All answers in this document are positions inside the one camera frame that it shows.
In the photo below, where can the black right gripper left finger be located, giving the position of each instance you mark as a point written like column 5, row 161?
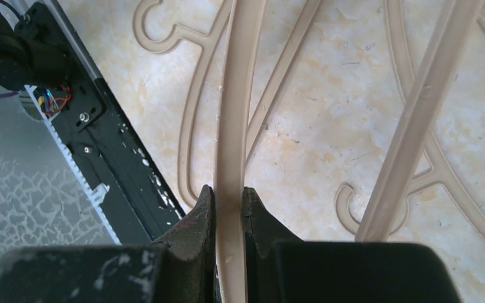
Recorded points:
column 179, row 266

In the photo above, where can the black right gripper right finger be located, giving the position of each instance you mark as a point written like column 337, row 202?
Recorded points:
column 280, row 267

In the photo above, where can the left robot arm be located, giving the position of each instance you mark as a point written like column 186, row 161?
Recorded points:
column 25, row 61

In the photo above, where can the white slotted cable duct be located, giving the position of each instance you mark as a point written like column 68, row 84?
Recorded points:
column 95, row 195

